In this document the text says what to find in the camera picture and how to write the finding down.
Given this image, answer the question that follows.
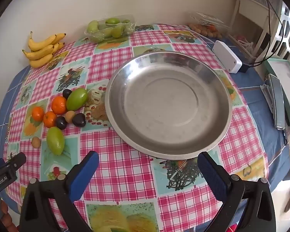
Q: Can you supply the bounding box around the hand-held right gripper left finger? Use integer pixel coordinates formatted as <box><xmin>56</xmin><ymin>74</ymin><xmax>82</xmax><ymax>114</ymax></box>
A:
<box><xmin>19</xmin><ymin>150</ymin><xmax>99</xmax><ymax>232</ymax></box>

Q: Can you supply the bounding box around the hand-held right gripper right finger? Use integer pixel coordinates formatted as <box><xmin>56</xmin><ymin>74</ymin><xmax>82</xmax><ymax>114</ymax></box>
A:
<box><xmin>197</xmin><ymin>151</ymin><xmax>281</xmax><ymax>232</ymax></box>

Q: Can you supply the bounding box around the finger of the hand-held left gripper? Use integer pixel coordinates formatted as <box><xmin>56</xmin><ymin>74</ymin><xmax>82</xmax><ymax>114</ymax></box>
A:
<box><xmin>0</xmin><ymin>153</ymin><xmax>27</xmax><ymax>174</ymax></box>

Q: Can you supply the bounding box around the green jujube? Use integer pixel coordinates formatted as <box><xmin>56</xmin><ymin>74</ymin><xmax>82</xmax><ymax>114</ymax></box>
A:
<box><xmin>66</xmin><ymin>88</ymin><xmax>88</xmax><ymax>112</ymax></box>
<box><xmin>46</xmin><ymin>127</ymin><xmax>65</xmax><ymax>155</ymax></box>

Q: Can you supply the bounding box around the orange mandarin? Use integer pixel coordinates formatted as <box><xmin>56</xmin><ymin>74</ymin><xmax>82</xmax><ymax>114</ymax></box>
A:
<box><xmin>43</xmin><ymin>111</ymin><xmax>57</xmax><ymax>128</ymax></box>
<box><xmin>32</xmin><ymin>106</ymin><xmax>45</xmax><ymax>122</ymax></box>
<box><xmin>51</xmin><ymin>96</ymin><xmax>67</xmax><ymax>115</ymax></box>

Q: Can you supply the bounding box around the round stainless steel plate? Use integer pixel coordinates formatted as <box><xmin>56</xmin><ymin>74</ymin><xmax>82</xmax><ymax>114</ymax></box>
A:
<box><xmin>105</xmin><ymin>51</ymin><xmax>233</xmax><ymax>160</ymax></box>

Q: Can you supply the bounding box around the pink checkered fruit-print tablecloth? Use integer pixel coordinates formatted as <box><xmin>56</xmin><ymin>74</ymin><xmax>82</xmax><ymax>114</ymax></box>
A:
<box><xmin>3</xmin><ymin>24</ymin><xmax>269</xmax><ymax>232</ymax></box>

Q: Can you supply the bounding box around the grey phone case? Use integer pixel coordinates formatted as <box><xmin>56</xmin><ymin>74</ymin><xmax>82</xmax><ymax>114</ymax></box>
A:
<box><xmin>267</xmin><ymin>74</ymin><xmax>286</xmax><ymax>130</ymax></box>

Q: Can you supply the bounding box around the black plug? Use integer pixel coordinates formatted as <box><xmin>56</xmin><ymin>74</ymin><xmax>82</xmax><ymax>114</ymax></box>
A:
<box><xmin>238</xmin><ymin>61</ymin><xmax>250</xmax><ymax>73</ymax></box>

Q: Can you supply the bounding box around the yellow banana bunch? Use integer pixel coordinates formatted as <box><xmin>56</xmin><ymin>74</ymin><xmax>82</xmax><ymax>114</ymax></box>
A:
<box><xmin>22</xmin><ymin>31</ymin><xmax>67</xmax><ymax>68</ymax></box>

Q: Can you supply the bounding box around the white rectangular plastic box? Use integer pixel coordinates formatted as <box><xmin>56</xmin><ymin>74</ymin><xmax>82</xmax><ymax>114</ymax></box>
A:
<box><xmin>212</xmin><ymin>40</ymin><xmax>242</xmax><ymax>74</ymax></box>

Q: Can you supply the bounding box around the green and white flat box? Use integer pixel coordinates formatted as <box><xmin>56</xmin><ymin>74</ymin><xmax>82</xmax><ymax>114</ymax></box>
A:
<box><xmin>264</xmin><ymin>58</ymin><xmax>290</xmax><ymax>133</ymax></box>

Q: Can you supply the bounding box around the pile of small brown longans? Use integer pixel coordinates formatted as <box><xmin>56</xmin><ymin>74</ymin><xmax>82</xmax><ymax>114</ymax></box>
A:
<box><xmin>188</xmin><ymin>23</ymin><xmax>219</xmax><ymax>38</ymax></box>

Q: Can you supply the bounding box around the group of wrapped green jujubes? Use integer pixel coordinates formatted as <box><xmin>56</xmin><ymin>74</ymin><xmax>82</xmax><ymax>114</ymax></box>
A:
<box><xmin>87</xmin><ymin>17</ymin><xmax>132</xmax><ymax>41</ymax></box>

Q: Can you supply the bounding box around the clear plastic wrapped tray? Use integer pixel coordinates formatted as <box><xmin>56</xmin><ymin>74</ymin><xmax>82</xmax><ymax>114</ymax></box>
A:
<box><xmin>84</xmin><ymin>14</ymin><xmax>136</xmax><ymax>43</ymax></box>

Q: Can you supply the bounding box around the white wooden chair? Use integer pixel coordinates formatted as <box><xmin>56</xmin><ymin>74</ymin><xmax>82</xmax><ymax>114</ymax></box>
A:
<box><xmin>229</xmin><ymin>0</ymin><xmax>278</xmax><ymax>61</ymax></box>

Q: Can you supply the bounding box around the white lattice panel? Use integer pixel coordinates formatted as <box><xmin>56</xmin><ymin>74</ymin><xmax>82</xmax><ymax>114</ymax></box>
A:
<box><xmin>268</xmin><ymin>1</ymin><xmax>290</xmax><ymax>61</ymax></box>

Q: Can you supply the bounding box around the clear container with white rope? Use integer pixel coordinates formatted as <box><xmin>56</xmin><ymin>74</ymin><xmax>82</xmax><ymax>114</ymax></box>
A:
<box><xmin>228</xmin><ymin>34</ymin><xmax>257</xmax><ymax>61</ymax></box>

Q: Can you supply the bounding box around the black cable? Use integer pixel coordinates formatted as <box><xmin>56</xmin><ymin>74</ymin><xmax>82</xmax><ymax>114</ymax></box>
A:
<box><xmin>242</xmin><ymin>0</ymin><xmax>284</xmax><ymax>68</ymax></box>

